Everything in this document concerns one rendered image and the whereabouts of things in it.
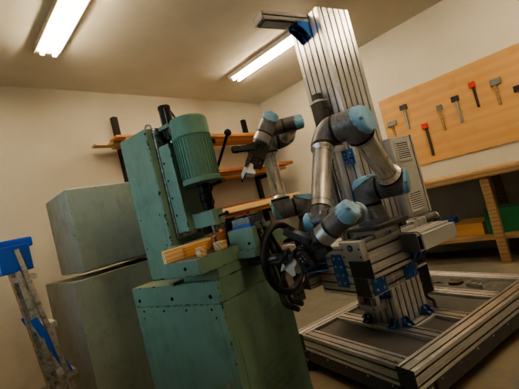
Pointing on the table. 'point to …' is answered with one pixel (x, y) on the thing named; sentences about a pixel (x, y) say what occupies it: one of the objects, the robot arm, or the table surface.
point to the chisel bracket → (208, 218)
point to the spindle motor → (194, 150)
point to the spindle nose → (205, 196)
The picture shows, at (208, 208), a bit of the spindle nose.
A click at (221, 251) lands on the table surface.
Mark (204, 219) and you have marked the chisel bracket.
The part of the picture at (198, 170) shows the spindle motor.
